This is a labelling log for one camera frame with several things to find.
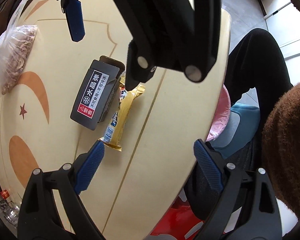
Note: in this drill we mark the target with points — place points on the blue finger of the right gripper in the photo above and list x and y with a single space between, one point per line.
74 18
137 68

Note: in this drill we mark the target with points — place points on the black cardboard box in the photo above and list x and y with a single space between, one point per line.
96 92

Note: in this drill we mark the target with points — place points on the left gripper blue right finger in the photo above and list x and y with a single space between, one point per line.
208 166

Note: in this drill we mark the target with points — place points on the pink lined trash bin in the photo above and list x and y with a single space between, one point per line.
222 115

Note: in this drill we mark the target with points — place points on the blue plastic stool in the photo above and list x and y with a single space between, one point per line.
241 128

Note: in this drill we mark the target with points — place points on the brown fuzzy sleeve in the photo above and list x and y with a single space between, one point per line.
281 149

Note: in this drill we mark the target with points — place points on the small red cup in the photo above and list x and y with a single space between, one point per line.
4 194

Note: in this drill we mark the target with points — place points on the red plastic stool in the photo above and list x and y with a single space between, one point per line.
179 222

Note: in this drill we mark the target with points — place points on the plastic bag of peanuts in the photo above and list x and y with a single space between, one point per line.
15 46

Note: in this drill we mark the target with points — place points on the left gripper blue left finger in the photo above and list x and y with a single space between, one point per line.
86 165

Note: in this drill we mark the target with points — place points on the glass jar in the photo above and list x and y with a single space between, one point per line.
10 211

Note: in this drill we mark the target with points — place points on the gold snack wrapper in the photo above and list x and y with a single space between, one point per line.
115 128

